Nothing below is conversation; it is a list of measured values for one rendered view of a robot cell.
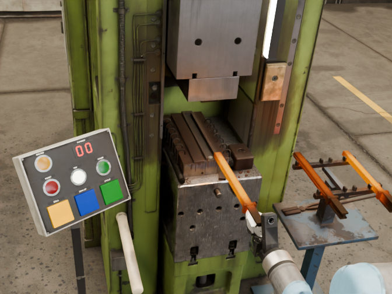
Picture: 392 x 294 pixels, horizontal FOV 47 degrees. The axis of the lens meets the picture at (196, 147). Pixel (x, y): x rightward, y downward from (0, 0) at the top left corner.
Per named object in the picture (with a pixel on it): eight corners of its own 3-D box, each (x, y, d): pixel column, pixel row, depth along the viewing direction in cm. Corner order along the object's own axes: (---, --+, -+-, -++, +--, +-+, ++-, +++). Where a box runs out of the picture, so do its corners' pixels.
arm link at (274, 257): (270, 262, 130) (300, 257, 133) (263, 249, 134) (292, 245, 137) (265, 283, 135) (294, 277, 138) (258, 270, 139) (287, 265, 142)
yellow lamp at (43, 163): (51, 170, 150) (50, 160, 148) (37, 172, 149) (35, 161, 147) (51, 165, 153) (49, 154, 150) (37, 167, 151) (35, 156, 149)
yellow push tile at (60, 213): (74, 219, 155) (68, 198, 154) (54, 228, 150) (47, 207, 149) (72, 219, 156) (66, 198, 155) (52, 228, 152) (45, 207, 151)
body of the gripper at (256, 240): (247, 244, 149) (261, 272, 139) (250, 224, 144) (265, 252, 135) (268, 240, 151) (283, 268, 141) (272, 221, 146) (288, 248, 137)
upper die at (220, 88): (236, 98, 176) (239, 76, 171) (187, 102, 171) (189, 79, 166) (205, 58, 210) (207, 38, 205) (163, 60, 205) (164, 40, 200)
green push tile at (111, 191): (123, 197, 166) (118, 178, 165) (106, 205, 162) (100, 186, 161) (121, 197, 168) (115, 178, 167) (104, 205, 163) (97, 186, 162)
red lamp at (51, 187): (59, 194, 151) (58, 184, 149) (45, 196, 150) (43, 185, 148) (59, 188, 154) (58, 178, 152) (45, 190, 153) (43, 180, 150)
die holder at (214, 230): (249, 250, 219) (263, 176, 195) (173, 263, 208) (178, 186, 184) (214, 182, 263) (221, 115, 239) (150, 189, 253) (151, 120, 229)
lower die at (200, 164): (227, 172, 195) (229, 156, 191) (182, 177, 190) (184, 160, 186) (199, 124, 229) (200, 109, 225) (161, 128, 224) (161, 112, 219)
